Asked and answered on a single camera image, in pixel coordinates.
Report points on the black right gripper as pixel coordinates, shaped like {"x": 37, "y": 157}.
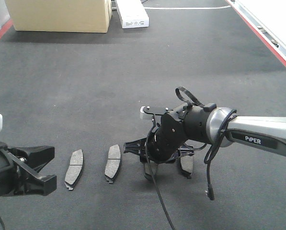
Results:
{"x": 166, "y": 144}

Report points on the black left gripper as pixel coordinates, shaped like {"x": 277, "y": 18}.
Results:
{"x": 34, "y": 183}

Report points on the grey brake pad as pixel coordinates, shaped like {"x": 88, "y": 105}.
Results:
{"x": 75, "y": 169}
{"x": 187, "y": 166}

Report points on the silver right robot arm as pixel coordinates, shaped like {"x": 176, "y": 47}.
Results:
{"x": 203, "y": 124}

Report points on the black conveyor belt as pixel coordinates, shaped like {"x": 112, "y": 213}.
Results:
{"x": 84, "y": 91}

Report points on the white carton box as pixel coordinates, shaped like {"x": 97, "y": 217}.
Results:
{"x": 132, "y": 14}

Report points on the cardboard box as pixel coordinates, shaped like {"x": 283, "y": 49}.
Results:
{"x": 82, "y": 16}

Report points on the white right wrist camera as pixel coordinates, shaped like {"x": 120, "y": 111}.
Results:
{"x": 147, "y": 112}

